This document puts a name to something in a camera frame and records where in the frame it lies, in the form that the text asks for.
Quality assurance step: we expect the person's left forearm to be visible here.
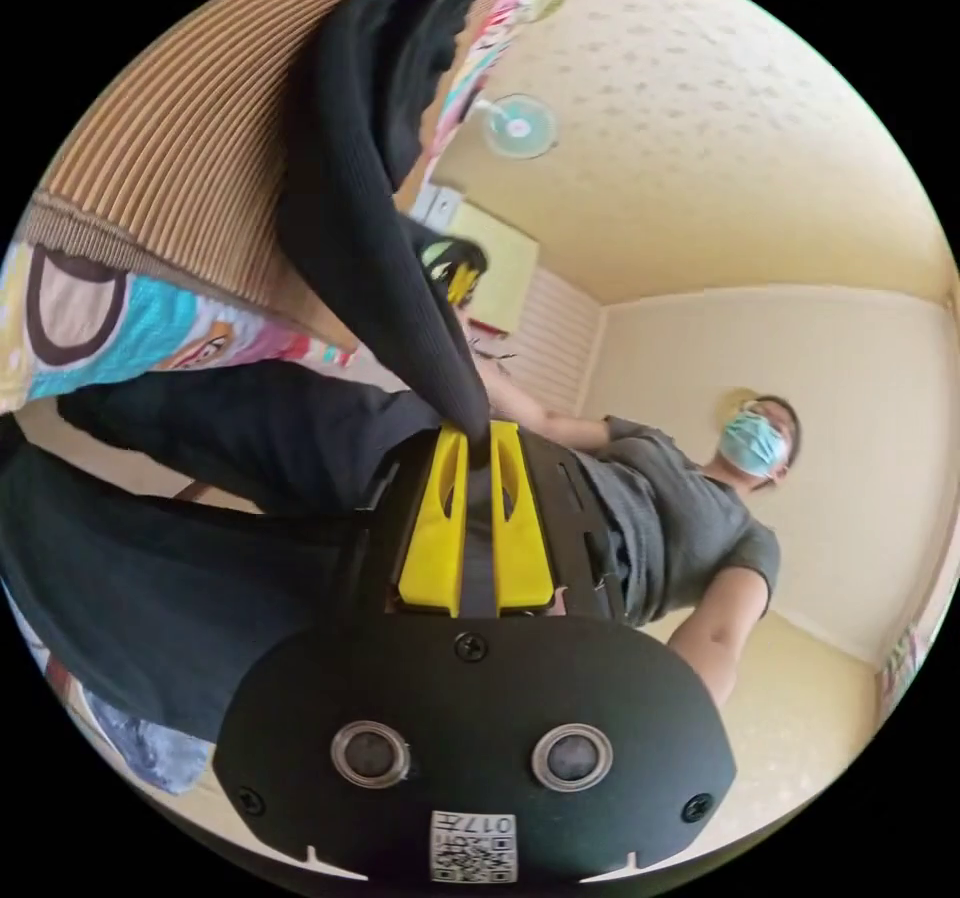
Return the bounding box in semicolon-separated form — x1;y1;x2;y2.
665;566;775;707

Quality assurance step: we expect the person's right forearm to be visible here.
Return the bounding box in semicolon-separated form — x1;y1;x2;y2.
479;354;610;454

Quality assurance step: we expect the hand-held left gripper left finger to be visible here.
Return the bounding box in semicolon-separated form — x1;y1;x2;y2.
396;421;471;612

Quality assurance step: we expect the bed with woven mat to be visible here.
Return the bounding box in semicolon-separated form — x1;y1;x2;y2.
0;0;625;419

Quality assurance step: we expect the person's body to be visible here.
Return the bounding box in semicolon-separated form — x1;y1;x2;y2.
566;391;804;631

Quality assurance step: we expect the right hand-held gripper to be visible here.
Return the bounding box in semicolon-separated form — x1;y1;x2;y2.
416;235;490;308

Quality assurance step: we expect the black long sleeve shirt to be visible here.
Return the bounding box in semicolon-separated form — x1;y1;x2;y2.
0;0;508;766

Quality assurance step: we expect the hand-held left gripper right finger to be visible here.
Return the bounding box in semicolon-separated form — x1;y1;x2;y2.
490;421;557;612

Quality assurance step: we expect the pile of clothes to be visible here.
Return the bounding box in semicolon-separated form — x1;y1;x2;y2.
78;686;213;797

